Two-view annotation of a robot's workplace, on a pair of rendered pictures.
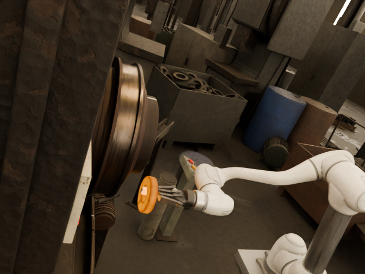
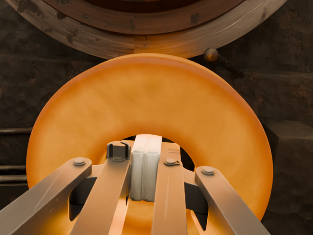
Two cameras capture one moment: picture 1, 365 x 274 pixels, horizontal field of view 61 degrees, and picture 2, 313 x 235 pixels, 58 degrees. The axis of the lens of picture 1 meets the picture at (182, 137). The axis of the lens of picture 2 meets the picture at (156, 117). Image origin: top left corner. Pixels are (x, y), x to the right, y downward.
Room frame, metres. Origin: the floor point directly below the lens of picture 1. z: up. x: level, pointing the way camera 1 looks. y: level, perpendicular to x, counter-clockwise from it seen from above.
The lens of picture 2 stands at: (1.17, -0.11, 0.91)
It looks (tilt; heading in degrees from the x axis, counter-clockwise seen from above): 15 degrees down; 116
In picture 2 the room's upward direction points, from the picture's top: 4 degrees clockwise
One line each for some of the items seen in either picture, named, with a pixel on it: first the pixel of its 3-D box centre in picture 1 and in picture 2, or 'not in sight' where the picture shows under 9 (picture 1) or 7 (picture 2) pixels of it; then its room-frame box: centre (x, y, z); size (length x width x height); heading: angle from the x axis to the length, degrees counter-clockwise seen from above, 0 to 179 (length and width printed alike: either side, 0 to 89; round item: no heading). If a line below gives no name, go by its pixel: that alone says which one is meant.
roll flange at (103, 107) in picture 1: (88, 123); not in sight; (0.93, 0.31, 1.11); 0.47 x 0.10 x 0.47; 25
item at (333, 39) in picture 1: (319, 85); not in sight; (5.91, -1.94, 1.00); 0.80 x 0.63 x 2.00; 30
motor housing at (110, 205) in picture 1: (93, 235); not in sight; (1.32, 0.25, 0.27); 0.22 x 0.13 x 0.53; 25
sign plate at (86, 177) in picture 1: (79, 173); not in sight; (0.61, 0.19, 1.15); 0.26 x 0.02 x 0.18; 25
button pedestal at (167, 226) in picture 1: (178, 200); not in sight; (1.89, -0.15, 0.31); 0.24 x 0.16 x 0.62; 25
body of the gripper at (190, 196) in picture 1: (182, 197); not in sight; (1.16, -0.10, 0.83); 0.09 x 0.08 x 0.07; 115
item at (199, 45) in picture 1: (194, 66); not in sight; (5.45, 0.27, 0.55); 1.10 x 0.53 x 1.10; 45
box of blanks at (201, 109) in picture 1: (187, 106); not in sight; (3.72, 0.08, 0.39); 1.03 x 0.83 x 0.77; 130
